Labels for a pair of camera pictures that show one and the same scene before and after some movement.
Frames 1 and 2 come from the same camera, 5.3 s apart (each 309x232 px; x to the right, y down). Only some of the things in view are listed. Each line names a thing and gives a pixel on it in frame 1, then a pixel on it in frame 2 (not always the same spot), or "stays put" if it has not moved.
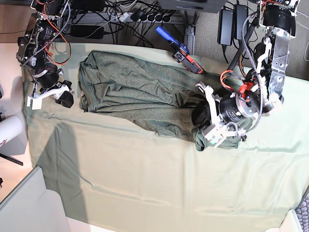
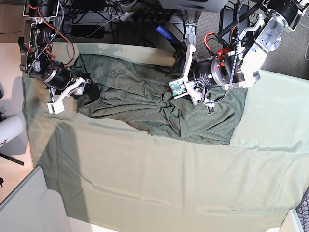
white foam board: (32, 207) stays put
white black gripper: (62, 92) to (82, 85)
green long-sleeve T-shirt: (233, 141) to (138, 92)
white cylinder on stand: (10, 127) stays put
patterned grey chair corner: (302, 211) stays put
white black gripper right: (226, 111) to (201, 79)
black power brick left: (85, 32) stays put
